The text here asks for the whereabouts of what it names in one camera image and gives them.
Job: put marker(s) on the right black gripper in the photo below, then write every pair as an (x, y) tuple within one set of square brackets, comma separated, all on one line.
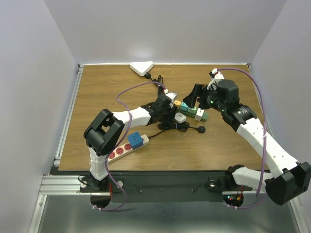
[(191, 99)]

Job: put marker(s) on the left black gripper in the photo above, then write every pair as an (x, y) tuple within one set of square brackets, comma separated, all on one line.
[(170, 118)]

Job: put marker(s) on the white square charger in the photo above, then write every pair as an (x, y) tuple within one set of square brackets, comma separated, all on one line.
[(199, 114)]

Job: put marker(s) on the white rounded charger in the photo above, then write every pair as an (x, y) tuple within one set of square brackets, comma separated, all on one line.
[(180, 118)]

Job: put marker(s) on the blue socket adapter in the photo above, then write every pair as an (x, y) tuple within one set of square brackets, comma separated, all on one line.
[(135, 140)]

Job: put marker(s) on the green power strip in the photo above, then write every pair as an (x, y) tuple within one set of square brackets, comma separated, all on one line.
[(204, 117)]

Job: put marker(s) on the white red power strip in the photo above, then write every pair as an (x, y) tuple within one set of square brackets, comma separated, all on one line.
[(125, 150)]

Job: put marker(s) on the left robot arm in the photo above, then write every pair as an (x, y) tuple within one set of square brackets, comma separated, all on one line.
[(103, 134)]

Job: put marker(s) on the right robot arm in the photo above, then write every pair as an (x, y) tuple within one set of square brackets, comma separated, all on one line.
[(287, 178)]

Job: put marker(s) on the teal plug adapter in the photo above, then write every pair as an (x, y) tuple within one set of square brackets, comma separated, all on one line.
[(184, 107)]

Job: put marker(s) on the green plug adapter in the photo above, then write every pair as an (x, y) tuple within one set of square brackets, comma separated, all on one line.
[(192, 111)]

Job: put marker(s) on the yellow plug adapter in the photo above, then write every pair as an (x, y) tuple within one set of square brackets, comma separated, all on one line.
[(177, 103)]

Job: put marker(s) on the white triangular adapter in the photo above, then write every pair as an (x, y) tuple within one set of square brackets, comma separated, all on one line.
[(141, 68)]

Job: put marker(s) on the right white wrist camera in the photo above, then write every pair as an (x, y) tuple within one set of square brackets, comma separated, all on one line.
[(215, 76)]

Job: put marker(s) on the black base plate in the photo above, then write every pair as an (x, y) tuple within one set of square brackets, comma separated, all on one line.
[(163, 186)]

